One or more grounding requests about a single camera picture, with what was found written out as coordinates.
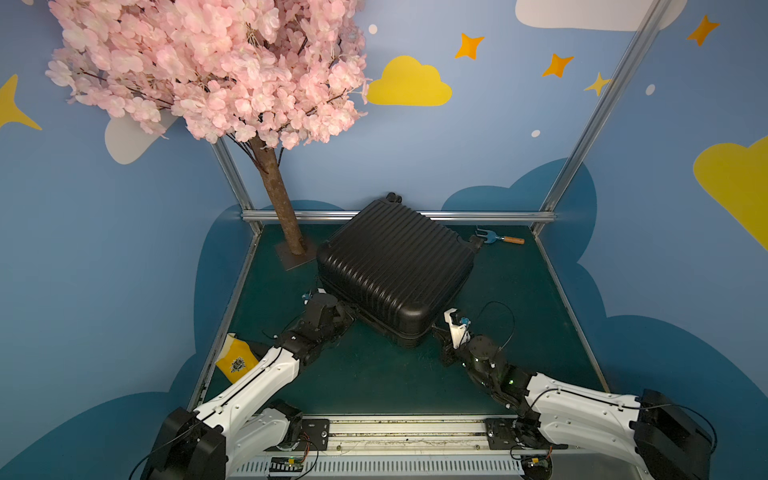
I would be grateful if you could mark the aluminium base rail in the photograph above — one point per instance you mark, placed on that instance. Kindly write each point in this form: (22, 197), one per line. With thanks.
(429, 447)

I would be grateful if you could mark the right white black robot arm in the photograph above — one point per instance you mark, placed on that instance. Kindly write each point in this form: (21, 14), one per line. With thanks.
(662, 439)

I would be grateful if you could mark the horizontal aluminium back frame bar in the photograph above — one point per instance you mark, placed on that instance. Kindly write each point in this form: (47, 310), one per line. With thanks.
(464, 217)

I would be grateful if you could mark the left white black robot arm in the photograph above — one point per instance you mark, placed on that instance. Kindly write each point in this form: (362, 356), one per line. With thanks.
(219, 436)

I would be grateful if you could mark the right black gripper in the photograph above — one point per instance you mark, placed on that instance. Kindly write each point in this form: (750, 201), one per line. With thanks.
(447, 346)

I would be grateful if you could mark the right aluminium frame post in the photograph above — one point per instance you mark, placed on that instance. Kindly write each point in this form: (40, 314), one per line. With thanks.
(646, 33)

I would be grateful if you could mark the black round connector box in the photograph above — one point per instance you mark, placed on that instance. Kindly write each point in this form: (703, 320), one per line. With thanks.
(536, 468)

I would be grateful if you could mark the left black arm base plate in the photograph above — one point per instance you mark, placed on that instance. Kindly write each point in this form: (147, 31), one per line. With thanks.
(312, 434)

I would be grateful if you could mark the left aluminium frame post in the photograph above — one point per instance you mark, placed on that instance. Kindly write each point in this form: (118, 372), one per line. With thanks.
(237, 185)

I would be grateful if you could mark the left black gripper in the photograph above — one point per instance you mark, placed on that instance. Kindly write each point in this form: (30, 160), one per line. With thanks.
(339, 312)

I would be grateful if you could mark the small green circuit board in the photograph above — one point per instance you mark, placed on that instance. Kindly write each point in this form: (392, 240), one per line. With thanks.
(286, 466)

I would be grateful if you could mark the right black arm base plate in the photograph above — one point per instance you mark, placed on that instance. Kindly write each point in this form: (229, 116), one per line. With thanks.
(517, 433)

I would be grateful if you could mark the black ribbed hard-shell suitcase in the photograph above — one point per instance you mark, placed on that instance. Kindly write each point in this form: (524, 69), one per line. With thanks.
(398, 268)

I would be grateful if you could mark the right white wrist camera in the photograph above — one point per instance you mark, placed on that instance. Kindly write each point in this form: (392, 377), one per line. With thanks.
(458, 324)

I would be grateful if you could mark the pink artificial cherry blossom tree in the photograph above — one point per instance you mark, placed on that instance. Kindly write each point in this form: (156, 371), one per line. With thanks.
(268, 75)

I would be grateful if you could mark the blue garden fork, wooden handle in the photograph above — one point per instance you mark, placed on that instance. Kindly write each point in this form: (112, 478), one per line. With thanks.
(491, 237)

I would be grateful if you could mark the aluminium frame post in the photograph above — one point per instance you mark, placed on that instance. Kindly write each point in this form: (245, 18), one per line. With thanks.
(237, 185)
(646, 33)

